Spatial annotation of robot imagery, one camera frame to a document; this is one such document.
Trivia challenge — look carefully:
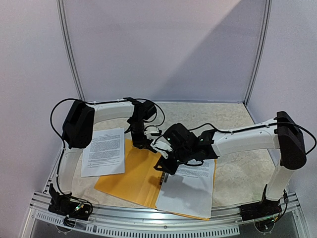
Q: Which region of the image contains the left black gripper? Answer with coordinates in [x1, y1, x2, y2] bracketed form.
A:
[130, 118, 148, 149]

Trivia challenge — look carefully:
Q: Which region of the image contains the chrome folder spring clip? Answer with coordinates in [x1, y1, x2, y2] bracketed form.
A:
[159, 172, 169, 185]

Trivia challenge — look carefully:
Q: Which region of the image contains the orange file folder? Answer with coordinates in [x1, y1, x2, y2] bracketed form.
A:
[94, 137, 217, 221]

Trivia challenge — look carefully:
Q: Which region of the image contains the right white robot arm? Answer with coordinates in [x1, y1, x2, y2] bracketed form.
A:
[151, 111, 308, 216]

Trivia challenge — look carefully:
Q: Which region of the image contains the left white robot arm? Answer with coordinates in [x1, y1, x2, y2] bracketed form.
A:
[49, 97, 159, 215]

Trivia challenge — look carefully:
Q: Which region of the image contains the stack of printed papers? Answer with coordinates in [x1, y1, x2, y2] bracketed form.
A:
[81, 128, 125, 178]

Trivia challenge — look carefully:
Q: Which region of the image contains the aluminium front rail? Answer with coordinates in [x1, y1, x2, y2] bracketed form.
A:
[22, 192, 309, 238]

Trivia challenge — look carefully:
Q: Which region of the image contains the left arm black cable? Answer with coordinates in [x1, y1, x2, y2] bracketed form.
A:
[50, 98, 80, 147]

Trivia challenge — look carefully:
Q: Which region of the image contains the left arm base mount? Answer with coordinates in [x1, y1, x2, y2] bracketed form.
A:
[48, 184, 94, 221]

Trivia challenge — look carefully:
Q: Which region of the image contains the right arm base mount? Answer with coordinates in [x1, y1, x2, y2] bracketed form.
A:
[239, 196, 289, 222]

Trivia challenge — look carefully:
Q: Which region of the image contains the left aluminium frame post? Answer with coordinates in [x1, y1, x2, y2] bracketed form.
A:
[56, 0, 85, 101]

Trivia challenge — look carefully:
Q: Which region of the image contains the aluminium frame post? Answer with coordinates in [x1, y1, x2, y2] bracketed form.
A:
[243, 0, 272, 107]
[56, 0, 85, 101]

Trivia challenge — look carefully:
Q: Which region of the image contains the right aluminium frame post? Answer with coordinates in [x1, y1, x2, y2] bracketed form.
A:
[243, 0, 272, 107]

